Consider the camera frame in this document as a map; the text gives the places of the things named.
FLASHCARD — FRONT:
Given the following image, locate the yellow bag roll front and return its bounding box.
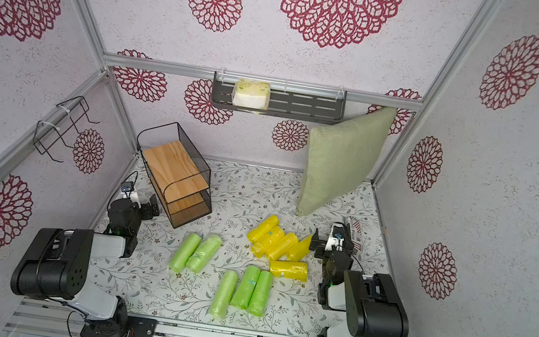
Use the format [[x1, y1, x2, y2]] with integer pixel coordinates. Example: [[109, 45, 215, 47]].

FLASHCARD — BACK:
[[269, 260, 309, 283]]

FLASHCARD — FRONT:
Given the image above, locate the black wire wooden shelf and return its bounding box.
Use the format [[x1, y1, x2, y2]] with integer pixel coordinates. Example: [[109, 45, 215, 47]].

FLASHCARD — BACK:
[[136, 122, 212, 229]]

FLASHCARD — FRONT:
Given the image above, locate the green bag roll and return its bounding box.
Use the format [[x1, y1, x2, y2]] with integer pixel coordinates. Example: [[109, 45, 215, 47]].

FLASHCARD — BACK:
[[208, 270, 239, 320], [186, 234, 223, 274], [230, 265, 261, 310], [168, 233, 202, 273], [247, 270, 274, 317]]

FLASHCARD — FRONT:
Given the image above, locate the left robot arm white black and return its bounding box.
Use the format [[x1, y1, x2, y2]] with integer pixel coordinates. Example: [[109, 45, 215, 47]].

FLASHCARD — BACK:
[[10, 191, 160, 332]]

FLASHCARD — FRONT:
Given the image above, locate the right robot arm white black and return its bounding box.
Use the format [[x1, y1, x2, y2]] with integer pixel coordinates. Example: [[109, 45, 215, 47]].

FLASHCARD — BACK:
[[309, 222, 409, 337]]

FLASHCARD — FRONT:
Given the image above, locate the yellow bag roll top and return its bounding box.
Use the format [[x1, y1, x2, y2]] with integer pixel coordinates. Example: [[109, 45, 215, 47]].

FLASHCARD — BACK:
[[247, 215, 280, 244]]

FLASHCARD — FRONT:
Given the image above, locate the green cushion pillow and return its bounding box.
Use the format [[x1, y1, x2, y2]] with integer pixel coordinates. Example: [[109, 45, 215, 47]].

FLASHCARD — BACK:
[[296, 107, 398, 217]]

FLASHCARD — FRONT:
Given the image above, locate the white yellow sponge block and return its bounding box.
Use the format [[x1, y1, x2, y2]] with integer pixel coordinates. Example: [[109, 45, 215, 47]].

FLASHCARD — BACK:
[[232, 79, 271, 110]]

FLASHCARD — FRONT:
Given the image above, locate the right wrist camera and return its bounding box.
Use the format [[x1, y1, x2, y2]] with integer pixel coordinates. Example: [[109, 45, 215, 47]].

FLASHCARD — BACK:
[[327, 222, 351, 251]]

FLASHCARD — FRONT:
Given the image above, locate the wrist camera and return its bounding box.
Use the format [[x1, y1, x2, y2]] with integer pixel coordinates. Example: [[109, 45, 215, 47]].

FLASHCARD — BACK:
[[327, 222, 351, 251], [120, 181, 139, 204]]

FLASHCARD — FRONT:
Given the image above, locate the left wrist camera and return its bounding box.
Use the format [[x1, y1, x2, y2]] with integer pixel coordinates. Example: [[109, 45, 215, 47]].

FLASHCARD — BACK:
[[120, 181, 139, 204]]

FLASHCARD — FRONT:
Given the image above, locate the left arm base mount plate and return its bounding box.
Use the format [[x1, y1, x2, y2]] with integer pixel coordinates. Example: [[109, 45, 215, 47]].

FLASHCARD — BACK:
[[79, 316, 158, 337]]

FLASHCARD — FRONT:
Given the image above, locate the grey wall mounted rack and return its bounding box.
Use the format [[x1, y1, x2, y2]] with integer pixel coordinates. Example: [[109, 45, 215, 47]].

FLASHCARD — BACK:
[[211, 72, 348, 125]]

